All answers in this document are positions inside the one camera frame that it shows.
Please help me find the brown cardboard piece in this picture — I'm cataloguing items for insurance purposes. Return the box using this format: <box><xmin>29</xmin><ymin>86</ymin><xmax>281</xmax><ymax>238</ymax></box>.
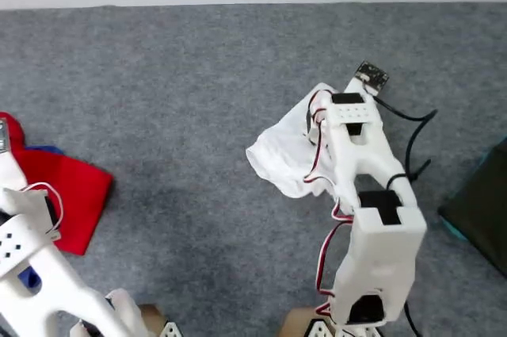
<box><xmin>278</xmin><ymin>306</ymin><xmax>318</xmax><ymax>337</ymax></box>

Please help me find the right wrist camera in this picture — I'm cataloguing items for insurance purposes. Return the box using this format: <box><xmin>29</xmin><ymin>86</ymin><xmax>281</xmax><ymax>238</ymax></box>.
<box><xmin>353</xmin><ymin>60</ymin><xmax>391</xmax><ymax>97</ymax></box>

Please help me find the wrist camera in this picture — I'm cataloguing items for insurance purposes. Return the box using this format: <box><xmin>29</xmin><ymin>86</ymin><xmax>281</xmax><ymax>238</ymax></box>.
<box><xmin>0</xmin><ymin>118</ymin><xmax>10</xmax><ymax>154</ymax></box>
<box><xmin>353</xmin><ymin>60</ymin><xmax>391</xmax><ymax>97</ymax></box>

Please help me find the white shirt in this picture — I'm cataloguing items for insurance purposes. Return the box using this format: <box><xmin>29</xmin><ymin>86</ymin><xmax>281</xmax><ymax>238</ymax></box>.
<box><xmin>245</xmin><ymin>82</ymin><xmax>346</xmax><ymax>200</ymax></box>

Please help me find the dark green shirt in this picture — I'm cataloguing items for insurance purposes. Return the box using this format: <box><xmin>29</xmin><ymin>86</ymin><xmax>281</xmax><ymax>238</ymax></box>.
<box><xmin>438</xmin><ymin>145</ymin><xmax>507</xmax><ymax>278</ymax></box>

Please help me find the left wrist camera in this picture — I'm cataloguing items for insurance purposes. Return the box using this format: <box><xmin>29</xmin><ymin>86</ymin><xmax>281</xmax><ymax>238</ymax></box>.
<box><xmin>0</xmin><ymin>118</ymin><xmax>10</xmax><ymax>154</ymax></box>

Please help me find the red shirt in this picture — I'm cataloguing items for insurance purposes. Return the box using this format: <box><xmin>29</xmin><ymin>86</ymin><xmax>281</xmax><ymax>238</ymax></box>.
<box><xmin>0</xmin><ymin>111</ymin><xmax>116</xmax><ymax>257</ymax></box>

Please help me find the black cable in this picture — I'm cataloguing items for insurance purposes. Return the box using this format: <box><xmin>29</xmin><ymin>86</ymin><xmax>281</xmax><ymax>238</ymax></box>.
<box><xmin>372</xmin><ymin>93</ymin><xmax>439</xmax><ymax>337</ymax></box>

